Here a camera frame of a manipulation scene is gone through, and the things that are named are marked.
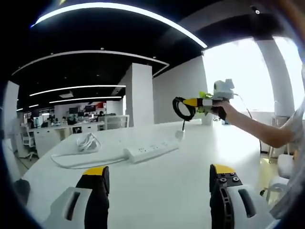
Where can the dark object at desk edge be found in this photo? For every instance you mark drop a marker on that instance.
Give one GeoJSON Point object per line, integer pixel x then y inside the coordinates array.
{"type": "Point", "coordinates": [22, 190]}

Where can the white office chair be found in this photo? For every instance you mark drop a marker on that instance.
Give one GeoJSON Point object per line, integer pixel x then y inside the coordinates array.
{"type": "Point", "coordinates": [283, 167]}
{"type": "Point", "coordinates": [27, 145]}

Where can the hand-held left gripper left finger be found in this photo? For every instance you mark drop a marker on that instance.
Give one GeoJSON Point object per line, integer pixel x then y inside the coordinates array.
{"type": "Point", "coordinates": [96, 202]}

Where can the white power strip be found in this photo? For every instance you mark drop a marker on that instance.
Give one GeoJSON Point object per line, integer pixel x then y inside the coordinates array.
{"type": "Point", "coordinates": [150, 151]}

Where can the grey desk partition panel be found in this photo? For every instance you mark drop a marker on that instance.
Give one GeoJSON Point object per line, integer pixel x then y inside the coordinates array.
{"type": "Point", "coordinates": [116, 122]}

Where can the green leafy plant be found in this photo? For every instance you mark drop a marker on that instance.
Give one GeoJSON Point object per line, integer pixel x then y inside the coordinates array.
{"type": "Point", "coordinates": [206, 95]}

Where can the white desk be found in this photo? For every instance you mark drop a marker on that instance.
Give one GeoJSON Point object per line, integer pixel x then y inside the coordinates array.
{"type": "Point", "coordinates": [166, 181]}

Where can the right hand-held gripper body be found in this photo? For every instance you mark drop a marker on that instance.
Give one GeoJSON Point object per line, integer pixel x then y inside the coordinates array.
{"type": "Point", "coordinates": [224, 89]}

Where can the white plant pot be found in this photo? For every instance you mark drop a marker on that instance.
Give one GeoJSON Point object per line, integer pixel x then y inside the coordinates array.
{"type": "Point", "coordinates": [207, 119]}

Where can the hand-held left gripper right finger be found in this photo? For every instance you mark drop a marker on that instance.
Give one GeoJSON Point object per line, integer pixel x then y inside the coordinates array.
{"type": "Point", "coordinates": [221, 205]}

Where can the white charger adapter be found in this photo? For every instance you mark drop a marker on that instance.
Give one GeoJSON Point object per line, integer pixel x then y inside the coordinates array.
{"type": "Point", "coordinates": [180, 135]}

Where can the curved ceiling light strip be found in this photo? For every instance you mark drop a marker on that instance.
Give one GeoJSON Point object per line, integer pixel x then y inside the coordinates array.
{"type": "Point", "coordinates": [119, 14]}

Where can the person's right hand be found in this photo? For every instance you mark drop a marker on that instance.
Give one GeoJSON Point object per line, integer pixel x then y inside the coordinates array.
{"type": "Point", "coordinates": [226, 106]}

